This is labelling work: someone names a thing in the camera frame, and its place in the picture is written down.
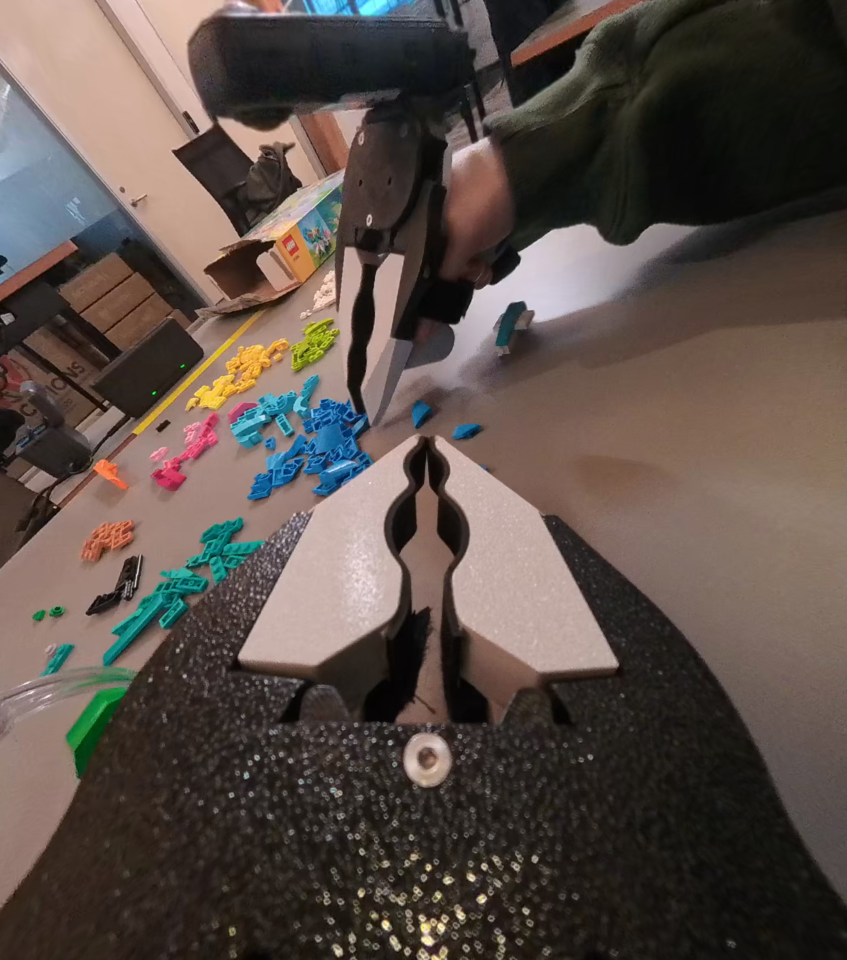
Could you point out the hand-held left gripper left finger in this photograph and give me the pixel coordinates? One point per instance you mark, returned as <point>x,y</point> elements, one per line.
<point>333,577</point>

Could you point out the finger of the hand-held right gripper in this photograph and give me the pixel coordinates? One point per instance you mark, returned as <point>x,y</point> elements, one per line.
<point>348,292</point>
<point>390,375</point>

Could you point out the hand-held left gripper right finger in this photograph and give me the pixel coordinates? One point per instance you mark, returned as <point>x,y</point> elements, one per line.
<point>521,592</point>

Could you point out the person's right forearm green sleeve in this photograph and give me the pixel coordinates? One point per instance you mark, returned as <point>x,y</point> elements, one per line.
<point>693,112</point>

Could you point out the pile of white lego bricks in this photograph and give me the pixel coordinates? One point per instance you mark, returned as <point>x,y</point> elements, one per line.
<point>322,292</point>

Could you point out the blue curved lego brick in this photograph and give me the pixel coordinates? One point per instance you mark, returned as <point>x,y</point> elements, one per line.
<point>467,431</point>
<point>421,414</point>

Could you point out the pile of lime lego bricks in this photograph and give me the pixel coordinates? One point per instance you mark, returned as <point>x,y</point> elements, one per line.
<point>315,345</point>

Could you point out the colourful lego set box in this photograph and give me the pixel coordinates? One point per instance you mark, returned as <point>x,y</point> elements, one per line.
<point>311,225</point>

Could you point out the pile of light blue lego bricks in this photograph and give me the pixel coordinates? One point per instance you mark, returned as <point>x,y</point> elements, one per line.
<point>266,420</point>

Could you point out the teal white lego assembly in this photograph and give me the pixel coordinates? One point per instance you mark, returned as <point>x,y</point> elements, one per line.
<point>513,326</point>

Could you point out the pile of yellow lego bricks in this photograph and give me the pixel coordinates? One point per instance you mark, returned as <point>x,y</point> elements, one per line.
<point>236,375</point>

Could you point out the pile of teal lego bricks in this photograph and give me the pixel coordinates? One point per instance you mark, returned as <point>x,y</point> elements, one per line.
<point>183,585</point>

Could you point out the pile of pink lego bricks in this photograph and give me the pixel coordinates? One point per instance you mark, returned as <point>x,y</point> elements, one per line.
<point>191,450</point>

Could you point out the cluster of black lego pieces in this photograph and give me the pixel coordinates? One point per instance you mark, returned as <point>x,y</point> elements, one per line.
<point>120,585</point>

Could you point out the pile of salmon lego bricks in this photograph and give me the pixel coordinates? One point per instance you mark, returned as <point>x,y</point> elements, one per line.
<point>107,540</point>

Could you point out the orange lego piece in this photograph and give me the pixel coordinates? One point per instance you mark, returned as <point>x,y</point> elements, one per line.
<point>110,474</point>

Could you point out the large green lego brick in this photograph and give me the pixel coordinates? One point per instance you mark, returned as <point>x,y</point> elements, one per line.
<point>93,727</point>

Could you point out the single teal lego brick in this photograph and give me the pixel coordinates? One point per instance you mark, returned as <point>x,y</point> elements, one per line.
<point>60,660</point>

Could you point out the person's right hand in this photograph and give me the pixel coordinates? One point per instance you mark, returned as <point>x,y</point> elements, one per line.
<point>480,210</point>

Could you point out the torn brown cardboard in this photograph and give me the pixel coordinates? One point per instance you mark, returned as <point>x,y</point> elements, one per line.
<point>240,281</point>

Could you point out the dark bag on chair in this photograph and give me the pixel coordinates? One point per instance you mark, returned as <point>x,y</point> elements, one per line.
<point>270,184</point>

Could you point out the black office chair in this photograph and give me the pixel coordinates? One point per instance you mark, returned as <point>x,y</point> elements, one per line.
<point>210,169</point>

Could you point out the yellow tape strip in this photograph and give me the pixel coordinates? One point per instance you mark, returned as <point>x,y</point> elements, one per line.
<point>198,367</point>

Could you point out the black device with green light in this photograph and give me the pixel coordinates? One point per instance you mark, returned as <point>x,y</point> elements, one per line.
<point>146,371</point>

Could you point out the stack of brown cardboard boxes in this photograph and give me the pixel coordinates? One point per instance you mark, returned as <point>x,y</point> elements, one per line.
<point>112,296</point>

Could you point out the wooden table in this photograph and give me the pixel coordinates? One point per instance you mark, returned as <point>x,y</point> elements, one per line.
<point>573,30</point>

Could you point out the red printed cardboard box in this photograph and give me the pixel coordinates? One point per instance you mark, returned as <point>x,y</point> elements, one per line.
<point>56,375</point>

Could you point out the wooden side desk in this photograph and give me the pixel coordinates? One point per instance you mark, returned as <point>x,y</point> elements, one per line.
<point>11,289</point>

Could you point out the grey camera device on stand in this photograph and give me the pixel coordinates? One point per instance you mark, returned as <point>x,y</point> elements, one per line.
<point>56,442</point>

